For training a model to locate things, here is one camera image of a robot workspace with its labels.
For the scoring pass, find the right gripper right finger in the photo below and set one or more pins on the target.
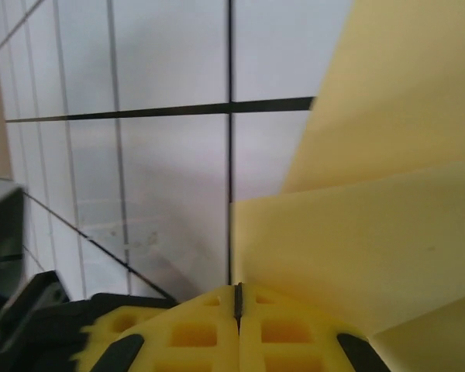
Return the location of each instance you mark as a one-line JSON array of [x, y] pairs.
[[286, 333]]

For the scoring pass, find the yellow paper sheet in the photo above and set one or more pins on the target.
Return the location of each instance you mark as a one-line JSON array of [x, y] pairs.
[[372, 232]]

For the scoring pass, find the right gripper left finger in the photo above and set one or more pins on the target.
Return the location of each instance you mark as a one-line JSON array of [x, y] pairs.
[[193, 333]]

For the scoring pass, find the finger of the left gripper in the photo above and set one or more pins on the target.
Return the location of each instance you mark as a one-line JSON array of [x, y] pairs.
[[112, 317]]

